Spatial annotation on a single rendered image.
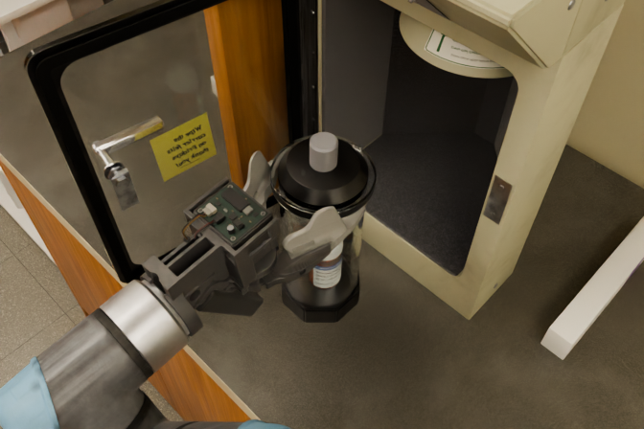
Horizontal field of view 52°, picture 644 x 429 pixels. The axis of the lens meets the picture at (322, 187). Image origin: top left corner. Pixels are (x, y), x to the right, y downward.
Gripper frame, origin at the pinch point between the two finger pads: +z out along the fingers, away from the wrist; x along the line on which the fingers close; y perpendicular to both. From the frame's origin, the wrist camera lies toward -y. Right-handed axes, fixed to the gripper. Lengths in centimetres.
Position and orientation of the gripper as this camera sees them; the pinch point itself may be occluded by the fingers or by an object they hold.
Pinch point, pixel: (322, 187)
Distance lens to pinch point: 68.5
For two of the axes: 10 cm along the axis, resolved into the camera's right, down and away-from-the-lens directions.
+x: -7.2, -5.3, 4.5
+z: 6.9, -6.0, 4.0
